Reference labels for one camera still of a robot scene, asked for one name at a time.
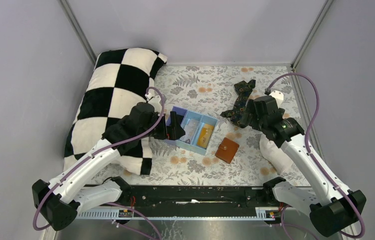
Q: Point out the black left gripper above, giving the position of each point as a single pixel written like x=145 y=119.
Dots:
x=173 y=132

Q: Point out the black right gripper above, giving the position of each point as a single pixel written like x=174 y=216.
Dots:
x=250 y=109

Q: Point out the pale grey credit card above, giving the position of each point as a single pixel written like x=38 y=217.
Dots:
x=190 y=129

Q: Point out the brown leather card holder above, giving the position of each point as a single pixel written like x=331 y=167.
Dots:
x=227 y=150

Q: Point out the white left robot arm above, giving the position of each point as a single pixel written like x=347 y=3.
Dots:
x=62 y=198

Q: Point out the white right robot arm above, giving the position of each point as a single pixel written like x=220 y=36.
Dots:
x=333 y=206

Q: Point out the blue three-compartment organizer box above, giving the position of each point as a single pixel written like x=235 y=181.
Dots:
x=198 y=129

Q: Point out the dark floral patterned necktie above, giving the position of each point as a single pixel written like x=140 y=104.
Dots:
x=243 y=90

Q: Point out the white crumpled cloth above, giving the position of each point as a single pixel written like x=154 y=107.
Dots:
x=275 y=156

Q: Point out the floral patterned table mat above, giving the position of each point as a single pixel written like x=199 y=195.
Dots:
x=207 y=90

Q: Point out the black and white checkered pillow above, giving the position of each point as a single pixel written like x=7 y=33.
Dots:
x=119 y=81

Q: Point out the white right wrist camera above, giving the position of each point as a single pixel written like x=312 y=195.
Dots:
x=275 y=97

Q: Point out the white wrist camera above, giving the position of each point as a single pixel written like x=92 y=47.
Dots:
x=275 y=97
x=156 y=101

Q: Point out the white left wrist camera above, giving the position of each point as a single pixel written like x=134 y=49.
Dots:
x=156 y=101

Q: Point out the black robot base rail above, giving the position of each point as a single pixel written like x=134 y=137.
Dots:
x=190 y=203

